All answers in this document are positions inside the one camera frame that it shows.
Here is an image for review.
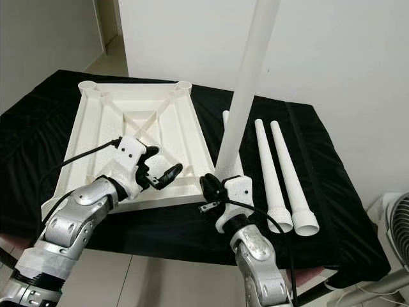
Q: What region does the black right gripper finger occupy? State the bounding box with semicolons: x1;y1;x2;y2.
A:
199;173;226;204

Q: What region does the white plastic table top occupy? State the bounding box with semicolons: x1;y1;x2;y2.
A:
51;79;215;214

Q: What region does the white plastic table leg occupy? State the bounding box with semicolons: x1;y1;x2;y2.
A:
270;120;321;237
254;118;294;234
222;110;233;145
214;0;282;184

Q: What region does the black tablecloth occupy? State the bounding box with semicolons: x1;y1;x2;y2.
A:
0;69;391;290

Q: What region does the black metal table leg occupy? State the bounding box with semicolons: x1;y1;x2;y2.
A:
294;278;341;307
0;255;26;288

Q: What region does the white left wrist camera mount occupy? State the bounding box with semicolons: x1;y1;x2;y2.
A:
114;136;158;193

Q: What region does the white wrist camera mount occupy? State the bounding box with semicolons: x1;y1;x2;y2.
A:
216;174;257;233
114;136;158;193

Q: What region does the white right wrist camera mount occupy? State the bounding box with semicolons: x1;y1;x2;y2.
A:
216;174;257;233

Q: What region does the white pedestal fan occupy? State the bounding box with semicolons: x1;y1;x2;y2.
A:
326;192;409;307

